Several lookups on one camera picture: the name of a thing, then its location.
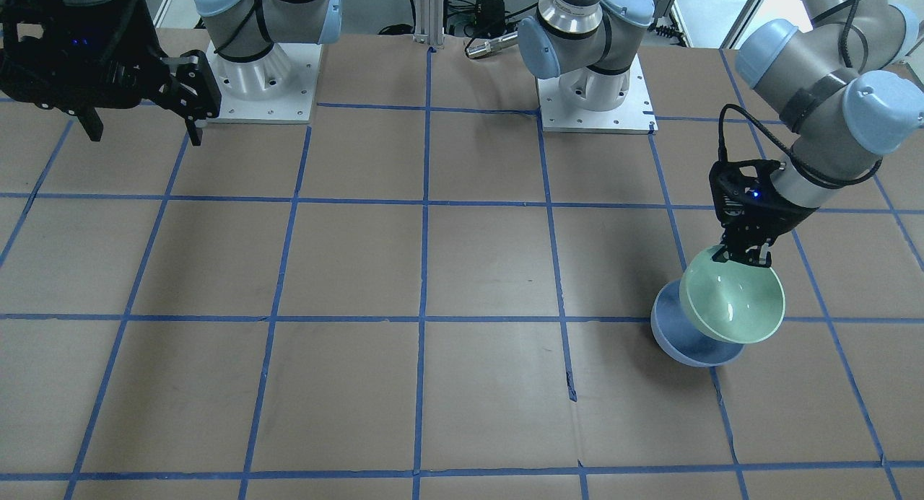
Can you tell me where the aluminium frame post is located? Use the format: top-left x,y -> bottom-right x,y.
412,0 -> 448,50

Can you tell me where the green bowl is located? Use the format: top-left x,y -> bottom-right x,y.
679,245 -> 786,343

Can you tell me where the silver metal cylinder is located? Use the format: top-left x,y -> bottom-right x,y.
465,31 -> 518,60

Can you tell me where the blue bowl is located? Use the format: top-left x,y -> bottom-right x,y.
650,279 -> 745,367

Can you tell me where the black adapter box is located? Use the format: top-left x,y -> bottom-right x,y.
473,0 -> 506,38

